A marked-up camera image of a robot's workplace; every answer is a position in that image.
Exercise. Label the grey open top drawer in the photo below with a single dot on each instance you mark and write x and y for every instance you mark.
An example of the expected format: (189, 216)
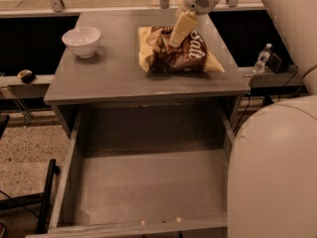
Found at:
(145, 171)

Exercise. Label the white ceramic bowl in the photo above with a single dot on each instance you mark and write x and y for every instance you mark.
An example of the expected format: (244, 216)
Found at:
(82, 41)

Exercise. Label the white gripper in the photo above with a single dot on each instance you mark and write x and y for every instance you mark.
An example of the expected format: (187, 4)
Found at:
(195, 1)

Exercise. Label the brown sea salt chip bag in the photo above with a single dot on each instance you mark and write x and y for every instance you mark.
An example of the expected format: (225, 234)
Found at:
(157, 54)

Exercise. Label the yellow black tape measure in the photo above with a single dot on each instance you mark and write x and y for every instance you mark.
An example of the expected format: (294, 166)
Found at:
(26, 76)

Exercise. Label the grey cabinet counter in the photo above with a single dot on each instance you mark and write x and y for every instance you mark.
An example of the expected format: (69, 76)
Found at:
(114, 75)

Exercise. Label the clear plastic water bottle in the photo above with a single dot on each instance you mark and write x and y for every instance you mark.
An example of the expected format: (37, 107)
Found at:
(262, 59)

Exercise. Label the black metal stand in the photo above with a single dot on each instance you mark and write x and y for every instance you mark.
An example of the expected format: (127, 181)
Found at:
(41, 198)

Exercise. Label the small black box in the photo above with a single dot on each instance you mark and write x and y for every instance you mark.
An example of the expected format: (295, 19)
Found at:
(278, 65)

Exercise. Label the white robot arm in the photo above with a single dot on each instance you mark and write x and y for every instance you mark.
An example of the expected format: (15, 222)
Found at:
(272, 176)

